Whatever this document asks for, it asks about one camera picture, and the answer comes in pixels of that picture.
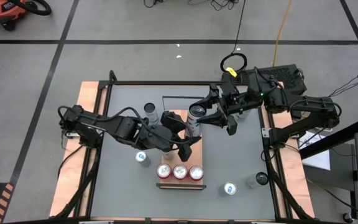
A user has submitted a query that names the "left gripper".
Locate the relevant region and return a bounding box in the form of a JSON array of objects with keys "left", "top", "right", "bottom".
[{"left": 161, "top": 111, "right": 203, "bottom": 148}]

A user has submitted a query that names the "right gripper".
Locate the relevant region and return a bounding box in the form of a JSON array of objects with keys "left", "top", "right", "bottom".
[{"left": 196, "top": 81, "right": 253, "bottom": 128}]

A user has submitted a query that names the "red Fanta soda can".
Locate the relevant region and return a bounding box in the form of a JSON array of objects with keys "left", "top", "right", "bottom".
[
  {"left": 156, "top": 163, "right": 173, "bottom": 180},
  {"left": 172, "top": 164, "right": 189, "bottom": 181},
  {"left": 188, "top": 165, "right": 204, "bottom": 182}
]

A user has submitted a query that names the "silver blue Red Bull can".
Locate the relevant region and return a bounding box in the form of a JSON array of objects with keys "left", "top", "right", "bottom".
[
  {"left": 219, "top": 181, "right": 238, "bottom": 197},
  {"left": 134, "top": 150, "right": 152, "bottom": 168}
]

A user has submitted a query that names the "white paper sheet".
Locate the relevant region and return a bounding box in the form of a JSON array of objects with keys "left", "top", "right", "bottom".
[{"left": 298, "top": 132, "right": 332, "bottom": 171}]

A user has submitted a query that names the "black desk beam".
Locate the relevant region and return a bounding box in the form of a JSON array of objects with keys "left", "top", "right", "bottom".
[{"left": 299, "top": 117, "right": 358, "bottom": 160}]

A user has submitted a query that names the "orange shop vacuum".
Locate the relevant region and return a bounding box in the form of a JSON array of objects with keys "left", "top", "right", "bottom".
[{"left": 0, "top": 0, "right": 27, "bottom": 32}]

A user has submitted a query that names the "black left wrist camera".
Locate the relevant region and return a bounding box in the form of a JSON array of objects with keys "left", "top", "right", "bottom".
[{"left": 178, "top": 142, "right": 193, "bottom": 163}]

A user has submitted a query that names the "black cable with coil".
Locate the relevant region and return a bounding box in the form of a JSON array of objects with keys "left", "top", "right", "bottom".
[{"left": 219, "top": 0, "right": 249, "bottom": 74}]

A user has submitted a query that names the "black aluminium rig frame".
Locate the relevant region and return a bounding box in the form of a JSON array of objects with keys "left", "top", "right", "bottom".
[{"left": 48, "top": 70, "right": 316, "bottom": 224}]

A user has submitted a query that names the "yellow power cord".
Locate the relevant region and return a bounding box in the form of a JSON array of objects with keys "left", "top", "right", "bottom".
[{"left": 272, "top": 0, "right": 293, "bottom": 68}]

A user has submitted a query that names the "black vacuum hose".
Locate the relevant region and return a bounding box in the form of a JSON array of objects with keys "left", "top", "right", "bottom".
[{"left": 9, "top": 0, "right": 52, "bottom": 16}]

